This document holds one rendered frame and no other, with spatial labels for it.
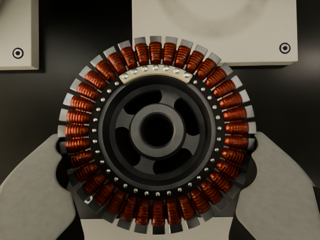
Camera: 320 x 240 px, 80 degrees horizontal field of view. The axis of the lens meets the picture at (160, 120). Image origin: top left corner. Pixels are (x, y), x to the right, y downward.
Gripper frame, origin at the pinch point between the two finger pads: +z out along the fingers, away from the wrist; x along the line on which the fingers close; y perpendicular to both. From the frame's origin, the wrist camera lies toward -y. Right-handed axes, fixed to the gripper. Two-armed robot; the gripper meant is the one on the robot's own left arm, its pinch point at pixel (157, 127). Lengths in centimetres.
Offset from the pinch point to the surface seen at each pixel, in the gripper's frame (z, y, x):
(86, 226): 1.7, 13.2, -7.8
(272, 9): 9.1, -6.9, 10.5
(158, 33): 8.1, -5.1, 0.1
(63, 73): 7.6, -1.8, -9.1
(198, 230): 1.5, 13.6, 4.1
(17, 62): 6.9, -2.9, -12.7
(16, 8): 9.3, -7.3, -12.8
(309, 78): 7.2, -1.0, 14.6
